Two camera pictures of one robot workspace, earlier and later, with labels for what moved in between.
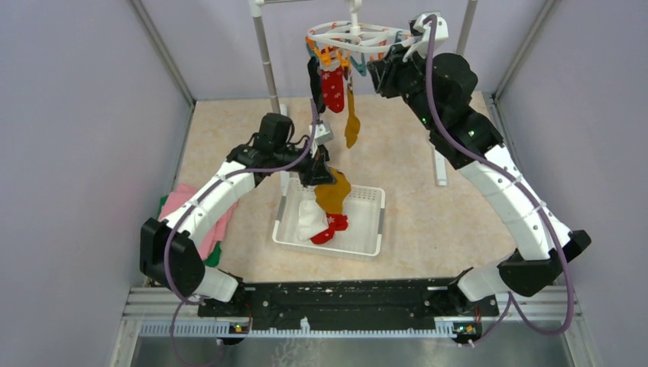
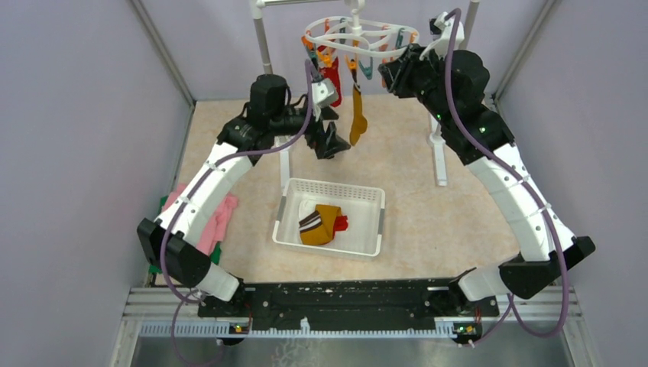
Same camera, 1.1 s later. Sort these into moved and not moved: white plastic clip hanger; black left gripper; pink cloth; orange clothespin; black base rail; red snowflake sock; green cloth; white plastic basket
Moved: orange clothespin; white plastic clip hanger; black left gripper
Not moved: red snowflake sock; white plastic basket; pink cloth; black base rail; green cloth
